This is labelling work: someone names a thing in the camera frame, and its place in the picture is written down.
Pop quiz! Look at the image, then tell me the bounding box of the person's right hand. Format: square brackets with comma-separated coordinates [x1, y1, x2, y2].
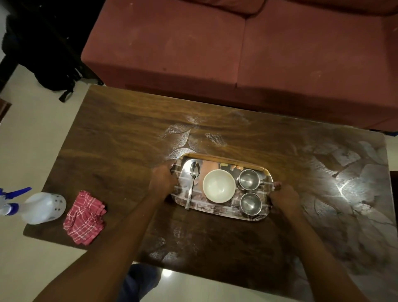
[269, 181, 301, 218]

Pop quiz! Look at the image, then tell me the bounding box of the person's left hand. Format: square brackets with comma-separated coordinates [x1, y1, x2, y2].
[148, 160, 178, 200]

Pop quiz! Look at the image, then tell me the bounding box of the patterned rectangular serving tray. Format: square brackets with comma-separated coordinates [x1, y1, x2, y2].
[170, 153, 275, 222]

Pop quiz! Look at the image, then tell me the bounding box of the person's left forearm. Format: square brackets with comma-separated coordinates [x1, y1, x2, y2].
[33, 190, 170, 302]

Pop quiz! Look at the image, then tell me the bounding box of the person's right forearm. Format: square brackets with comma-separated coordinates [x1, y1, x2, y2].
[278, 209, 370, 302]

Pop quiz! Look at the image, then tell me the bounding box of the steel spoon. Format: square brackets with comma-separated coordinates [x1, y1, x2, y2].
[185, 161, 201, 210]

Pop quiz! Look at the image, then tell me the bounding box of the wooden coffee table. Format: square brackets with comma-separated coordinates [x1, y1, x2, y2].
[23, 85, 398, 302]

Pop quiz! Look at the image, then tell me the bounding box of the white ceramic bowl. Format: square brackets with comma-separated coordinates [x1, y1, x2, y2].
[203, 169, 236, 203]

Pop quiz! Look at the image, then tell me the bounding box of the red checked cloth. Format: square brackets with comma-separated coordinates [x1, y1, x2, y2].
[63, 190, 107, 246]

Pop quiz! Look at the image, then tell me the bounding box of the person's blue trouser leg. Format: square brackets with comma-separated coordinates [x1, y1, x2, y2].
[116, 263, 162, 302]

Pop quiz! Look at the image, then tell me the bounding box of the red fabric sofa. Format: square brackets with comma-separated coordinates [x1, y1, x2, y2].
[81, 0, 398, 131]

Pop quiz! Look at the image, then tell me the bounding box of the white spray bottle blue nozzle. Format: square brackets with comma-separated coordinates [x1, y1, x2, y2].
[0, 187, 67, 225]

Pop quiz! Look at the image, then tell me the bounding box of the black backpack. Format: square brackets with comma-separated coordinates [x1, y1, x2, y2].
[0, 0, 104, 103]

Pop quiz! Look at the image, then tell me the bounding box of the steel cup with handle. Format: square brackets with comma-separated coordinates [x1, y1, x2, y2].
[232, 192, 263, 216]
[236, 169, 265, 191]

